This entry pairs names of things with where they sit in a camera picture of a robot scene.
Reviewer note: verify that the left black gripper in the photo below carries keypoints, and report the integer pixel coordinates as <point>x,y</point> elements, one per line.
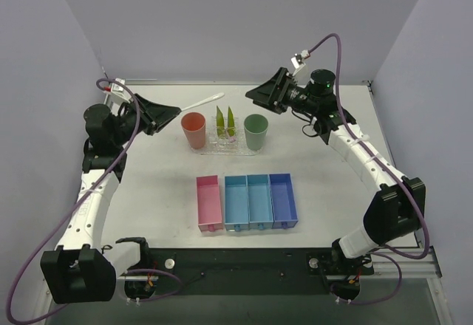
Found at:
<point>144,114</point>

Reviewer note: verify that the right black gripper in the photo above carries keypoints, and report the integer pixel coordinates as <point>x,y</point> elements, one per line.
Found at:
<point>279,91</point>

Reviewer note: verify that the green plastic cup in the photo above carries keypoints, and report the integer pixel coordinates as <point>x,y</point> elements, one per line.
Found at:
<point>256,127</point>

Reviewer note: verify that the orange plastic cup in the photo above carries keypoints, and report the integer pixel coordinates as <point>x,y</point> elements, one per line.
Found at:
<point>193,125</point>

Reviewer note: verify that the white toothbrush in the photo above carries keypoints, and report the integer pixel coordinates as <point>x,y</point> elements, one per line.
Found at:
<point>204,101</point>

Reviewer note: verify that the yellow-green toothpaste tube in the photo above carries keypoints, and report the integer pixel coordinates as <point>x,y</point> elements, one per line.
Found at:
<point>220,123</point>
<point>230,123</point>

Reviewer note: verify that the clear textured plastic box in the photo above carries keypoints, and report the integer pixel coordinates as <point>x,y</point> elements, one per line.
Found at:
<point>221,143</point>

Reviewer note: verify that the pink toothbrush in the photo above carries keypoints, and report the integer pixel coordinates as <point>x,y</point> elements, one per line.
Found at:
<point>229,137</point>

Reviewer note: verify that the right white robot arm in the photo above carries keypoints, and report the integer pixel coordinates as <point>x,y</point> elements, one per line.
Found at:
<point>398,202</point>

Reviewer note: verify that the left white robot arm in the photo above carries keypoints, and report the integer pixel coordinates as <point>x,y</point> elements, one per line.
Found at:
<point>77,270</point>

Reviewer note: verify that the clear textured oval tray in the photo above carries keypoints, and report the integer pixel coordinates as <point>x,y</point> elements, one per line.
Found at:
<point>209,150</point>

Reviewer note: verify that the light blue bin middle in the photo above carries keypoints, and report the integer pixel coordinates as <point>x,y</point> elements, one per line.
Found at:
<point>259,202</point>

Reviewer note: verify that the light blue bin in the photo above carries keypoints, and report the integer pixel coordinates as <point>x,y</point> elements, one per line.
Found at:
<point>236,203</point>
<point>259,202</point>

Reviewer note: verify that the pink storage bin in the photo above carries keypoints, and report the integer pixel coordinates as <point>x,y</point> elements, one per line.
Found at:
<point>209,206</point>

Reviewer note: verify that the purple-blue storage bin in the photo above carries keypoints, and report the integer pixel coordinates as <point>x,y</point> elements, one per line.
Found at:
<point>283,201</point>

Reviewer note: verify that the light blue bin left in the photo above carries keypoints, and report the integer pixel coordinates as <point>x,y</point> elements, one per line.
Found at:
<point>236,203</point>

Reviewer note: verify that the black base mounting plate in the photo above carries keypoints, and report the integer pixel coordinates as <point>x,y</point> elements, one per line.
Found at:
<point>243,271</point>

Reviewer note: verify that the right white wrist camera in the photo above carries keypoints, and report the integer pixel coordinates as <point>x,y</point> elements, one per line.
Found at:
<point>299,65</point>

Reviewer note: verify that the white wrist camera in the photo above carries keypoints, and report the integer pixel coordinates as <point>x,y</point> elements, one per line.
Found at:
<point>117,94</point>
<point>299,65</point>

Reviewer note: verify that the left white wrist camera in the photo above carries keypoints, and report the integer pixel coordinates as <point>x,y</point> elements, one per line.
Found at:
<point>117,94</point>

